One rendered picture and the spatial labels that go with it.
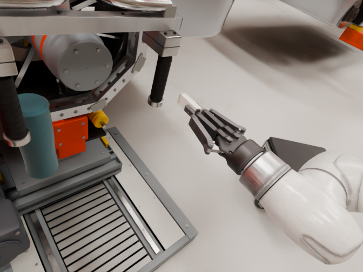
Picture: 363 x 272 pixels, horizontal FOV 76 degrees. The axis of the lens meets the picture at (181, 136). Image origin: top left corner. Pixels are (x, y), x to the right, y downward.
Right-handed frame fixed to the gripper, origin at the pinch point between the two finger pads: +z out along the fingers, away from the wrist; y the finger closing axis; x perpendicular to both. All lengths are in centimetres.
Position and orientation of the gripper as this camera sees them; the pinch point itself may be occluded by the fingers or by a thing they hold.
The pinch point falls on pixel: (189, 105)
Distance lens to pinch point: 57.2
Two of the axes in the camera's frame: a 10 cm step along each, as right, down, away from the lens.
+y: 7.4, -3.0, 6.0
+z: -6.2, -6.5, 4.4
